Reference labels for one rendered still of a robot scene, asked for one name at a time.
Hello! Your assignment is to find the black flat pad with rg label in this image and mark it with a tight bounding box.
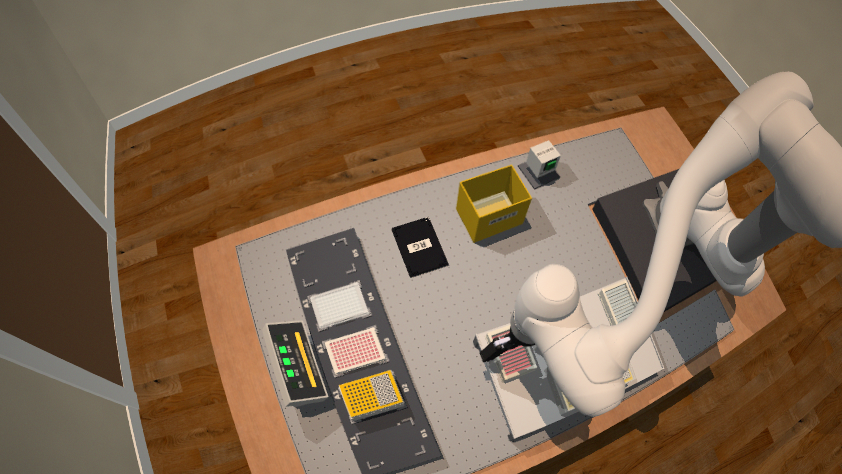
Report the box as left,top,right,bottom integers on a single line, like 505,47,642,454
392,217,448,277

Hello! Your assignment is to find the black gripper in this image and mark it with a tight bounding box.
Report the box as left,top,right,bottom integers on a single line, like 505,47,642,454
479,326,537,367

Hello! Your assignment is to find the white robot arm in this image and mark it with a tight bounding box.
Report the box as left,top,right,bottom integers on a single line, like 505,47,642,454
510,71,842,417

